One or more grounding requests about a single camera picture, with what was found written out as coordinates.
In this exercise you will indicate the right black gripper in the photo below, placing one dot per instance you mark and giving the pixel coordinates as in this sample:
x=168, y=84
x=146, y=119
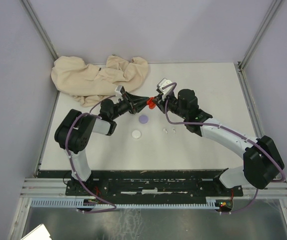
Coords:
x=158, y=99

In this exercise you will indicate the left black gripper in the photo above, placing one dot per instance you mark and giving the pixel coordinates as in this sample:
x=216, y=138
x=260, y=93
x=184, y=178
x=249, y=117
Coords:
x=135, y=103

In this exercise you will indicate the red round charging case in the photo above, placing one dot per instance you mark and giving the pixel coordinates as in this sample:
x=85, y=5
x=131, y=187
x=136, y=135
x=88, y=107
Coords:
x=150, y=103

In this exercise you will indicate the purple round charging case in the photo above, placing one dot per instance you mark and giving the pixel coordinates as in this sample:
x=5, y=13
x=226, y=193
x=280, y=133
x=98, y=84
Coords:
x=143, y=119

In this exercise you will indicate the white round charging case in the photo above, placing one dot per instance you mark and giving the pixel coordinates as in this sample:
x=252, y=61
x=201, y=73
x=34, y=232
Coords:
x=136, y=134

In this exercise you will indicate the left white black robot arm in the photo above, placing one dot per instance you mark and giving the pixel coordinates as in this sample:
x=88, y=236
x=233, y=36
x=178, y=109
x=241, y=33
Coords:
x=74, y=132

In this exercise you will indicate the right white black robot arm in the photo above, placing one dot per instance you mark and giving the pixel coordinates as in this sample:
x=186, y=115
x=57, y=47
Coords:
x=262, y=162

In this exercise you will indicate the beige crumpled cloth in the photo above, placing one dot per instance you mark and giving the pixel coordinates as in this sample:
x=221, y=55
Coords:
x=89, y=84

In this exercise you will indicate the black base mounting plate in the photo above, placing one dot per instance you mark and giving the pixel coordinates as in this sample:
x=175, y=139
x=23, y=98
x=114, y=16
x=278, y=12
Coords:
x=108, y=184

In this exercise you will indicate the control box with leds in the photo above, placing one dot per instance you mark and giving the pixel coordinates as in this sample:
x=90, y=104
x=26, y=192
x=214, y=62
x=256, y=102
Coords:
x=225, y=206

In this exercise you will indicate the white sheet corner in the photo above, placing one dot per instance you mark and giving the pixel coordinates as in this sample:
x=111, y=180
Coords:
x=38, y=233

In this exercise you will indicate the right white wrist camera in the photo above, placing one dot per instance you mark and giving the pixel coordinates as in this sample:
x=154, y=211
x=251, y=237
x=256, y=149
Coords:
x=165, y=87

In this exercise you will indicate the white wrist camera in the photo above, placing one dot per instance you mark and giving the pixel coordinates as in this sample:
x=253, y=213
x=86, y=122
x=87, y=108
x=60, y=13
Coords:
x=165, y=87
x=119, y=91

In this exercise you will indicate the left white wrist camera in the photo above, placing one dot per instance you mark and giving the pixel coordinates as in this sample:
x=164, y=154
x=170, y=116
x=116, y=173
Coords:
x=119, y=91

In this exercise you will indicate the aluminium frame rail front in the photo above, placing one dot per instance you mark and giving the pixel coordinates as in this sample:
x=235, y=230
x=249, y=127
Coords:
x=55, y=188

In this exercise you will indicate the left aluminium corner post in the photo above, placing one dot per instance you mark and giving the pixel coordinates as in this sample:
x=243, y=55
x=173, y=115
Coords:
x=32, y=14

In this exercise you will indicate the aluminium corner post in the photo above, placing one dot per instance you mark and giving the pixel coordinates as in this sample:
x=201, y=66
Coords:
x=32, y=14
x=268, y=18

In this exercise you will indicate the right aluminium corner post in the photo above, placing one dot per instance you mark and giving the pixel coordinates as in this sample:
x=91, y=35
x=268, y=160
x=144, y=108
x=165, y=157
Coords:
x=268, y=18

